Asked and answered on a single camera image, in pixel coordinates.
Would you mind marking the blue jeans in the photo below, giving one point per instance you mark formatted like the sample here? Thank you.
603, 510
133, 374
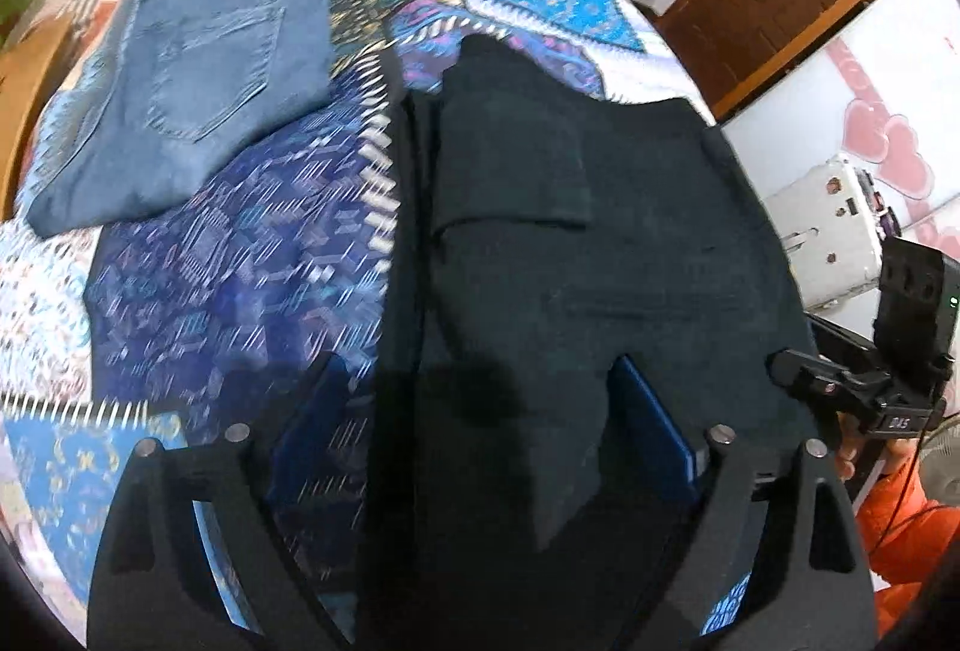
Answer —
187, 88

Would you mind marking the person's orange sleeved forearm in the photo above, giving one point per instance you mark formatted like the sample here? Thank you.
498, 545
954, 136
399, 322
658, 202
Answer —
915, 546

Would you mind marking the black pants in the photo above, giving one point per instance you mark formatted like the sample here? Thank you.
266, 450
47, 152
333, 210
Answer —
585, 246

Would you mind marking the white electric fan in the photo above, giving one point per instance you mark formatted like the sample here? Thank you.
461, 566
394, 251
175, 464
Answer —
943, 452

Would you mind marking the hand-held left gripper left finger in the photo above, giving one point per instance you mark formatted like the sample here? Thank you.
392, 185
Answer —
311, 441

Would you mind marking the white sewing machine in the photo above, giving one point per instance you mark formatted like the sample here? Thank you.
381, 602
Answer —
825, 231

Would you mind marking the wooden lap desk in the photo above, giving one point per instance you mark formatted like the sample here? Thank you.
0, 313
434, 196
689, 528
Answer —
22, 111

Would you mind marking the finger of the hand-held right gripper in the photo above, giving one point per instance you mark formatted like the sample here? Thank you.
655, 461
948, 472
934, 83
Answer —
840, 332
825, 379

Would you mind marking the person's right hand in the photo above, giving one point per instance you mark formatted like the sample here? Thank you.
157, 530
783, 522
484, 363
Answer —
862, 452

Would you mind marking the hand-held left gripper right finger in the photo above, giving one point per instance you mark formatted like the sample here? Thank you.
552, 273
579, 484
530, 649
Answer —
652, 426

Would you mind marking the blue patchwork blanket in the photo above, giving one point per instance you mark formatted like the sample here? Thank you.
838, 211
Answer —
240, 231

